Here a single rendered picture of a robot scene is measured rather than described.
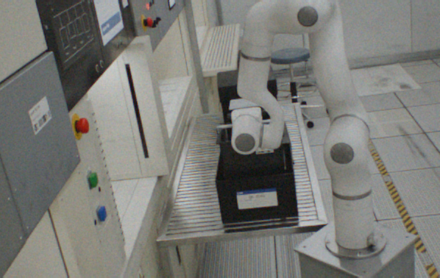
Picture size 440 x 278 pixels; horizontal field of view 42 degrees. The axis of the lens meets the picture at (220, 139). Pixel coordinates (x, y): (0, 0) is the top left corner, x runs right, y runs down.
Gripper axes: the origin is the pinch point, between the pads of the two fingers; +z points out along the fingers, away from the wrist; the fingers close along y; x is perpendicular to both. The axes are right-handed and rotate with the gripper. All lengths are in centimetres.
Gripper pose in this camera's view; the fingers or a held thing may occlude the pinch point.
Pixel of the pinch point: (246, 108)
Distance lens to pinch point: 202.9
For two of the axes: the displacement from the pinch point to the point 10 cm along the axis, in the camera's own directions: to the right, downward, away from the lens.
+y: 9.9, -1.2, -1.2
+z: 0.6, -3.8, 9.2
